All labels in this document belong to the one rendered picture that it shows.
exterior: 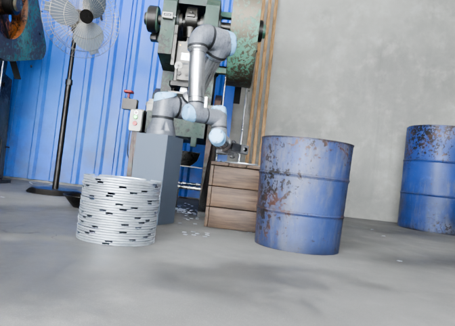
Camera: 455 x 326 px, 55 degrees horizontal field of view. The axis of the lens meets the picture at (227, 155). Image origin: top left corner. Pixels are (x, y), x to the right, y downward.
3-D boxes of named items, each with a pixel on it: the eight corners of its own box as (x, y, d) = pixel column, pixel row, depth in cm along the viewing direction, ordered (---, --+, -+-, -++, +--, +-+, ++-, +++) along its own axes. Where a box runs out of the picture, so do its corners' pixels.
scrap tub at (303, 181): (355, 260, 179) (367, 143, 181) (252, 249, 179) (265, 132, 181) (330, 243, 221) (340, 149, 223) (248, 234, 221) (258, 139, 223)
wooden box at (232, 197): (275, 235, 229) (283, 168, 231) (203, 226, 232) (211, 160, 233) (272, 226, 269) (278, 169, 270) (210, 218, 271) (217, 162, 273)
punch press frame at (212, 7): (200, 191, 286) (223, -12, 291) (135, 183, 286) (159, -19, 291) (206, 187, 365) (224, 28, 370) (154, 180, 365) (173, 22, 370)
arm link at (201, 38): (193, 14, 201) (190, 117, 192) (214, 21, 207) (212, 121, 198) (182, 24, 211) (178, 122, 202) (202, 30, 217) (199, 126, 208)
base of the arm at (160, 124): (166, 134, 220) (168, 115, 220) (140, 132, 225) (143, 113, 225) (179, 138, 234) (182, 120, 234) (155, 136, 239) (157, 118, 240)
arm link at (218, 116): (210, 101, 202) (210, 124, 199) (230, 106, 208) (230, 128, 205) (201, 106, 208) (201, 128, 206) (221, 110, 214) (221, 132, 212)
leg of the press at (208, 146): (214, 218, 278) (230, 78, 282) (196, 216, 278) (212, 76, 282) (217, 207, 370) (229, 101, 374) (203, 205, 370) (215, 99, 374)
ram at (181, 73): (193, 81, 301) (198, 38, 302) (171, 78, 301) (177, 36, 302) (195, 86, 318) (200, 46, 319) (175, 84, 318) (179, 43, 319)
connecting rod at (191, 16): (195, 52, 304) (201, 3, 305) (177, 50, 304) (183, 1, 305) (197, 59, 325) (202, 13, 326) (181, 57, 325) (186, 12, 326)
